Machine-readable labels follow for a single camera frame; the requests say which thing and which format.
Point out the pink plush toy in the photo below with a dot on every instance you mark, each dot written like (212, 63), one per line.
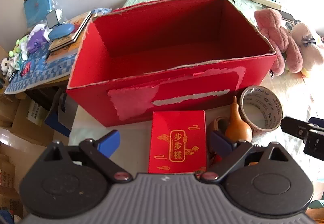
(281, 41)

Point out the white dog toy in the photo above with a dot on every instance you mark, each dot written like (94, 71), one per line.
(7, 65)

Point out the brown cardboard box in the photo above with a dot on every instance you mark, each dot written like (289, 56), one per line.
(15, 117)
(10, 163)

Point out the blue glasses case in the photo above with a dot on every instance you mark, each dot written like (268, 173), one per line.
(60, 31)

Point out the blue checkered cloth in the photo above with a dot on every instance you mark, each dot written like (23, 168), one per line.
(45, 72)

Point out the black smartphone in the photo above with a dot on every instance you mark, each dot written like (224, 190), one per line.
(287, 15)

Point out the printed packing tape roll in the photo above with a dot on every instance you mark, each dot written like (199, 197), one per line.
(274, 107)

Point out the cream plush toy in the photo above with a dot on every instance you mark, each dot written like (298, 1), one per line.
(308, 54)

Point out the blue plastic-wrapped folder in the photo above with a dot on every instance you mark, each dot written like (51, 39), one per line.
(38, 6)

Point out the blue grey storage bin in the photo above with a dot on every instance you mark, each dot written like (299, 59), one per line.
(60, 112)

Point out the brown dried gourd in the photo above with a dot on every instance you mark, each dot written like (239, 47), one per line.
(238, 130)

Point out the small red gift box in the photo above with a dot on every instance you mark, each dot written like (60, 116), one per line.
(177, 137)

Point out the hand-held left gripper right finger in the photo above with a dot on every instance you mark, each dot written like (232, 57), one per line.
(222, 144)

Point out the large red cardboard box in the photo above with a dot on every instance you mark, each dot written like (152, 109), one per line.
(177, 44)

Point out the small black framed mirror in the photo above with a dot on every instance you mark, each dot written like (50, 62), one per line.
(52, 18)

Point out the small red clip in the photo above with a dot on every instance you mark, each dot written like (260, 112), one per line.
(25, 69)

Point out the orange book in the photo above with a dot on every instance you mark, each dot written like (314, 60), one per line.
(60, 55)

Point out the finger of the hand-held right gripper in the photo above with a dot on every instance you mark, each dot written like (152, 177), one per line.
(293, 127)
(317, 121)

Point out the purple toy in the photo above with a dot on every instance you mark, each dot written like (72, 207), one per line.
(35, 42)

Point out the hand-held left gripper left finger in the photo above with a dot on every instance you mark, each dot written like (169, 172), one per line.
(108, 144)

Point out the book with flame cover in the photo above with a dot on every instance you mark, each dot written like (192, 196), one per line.
(78, 23)

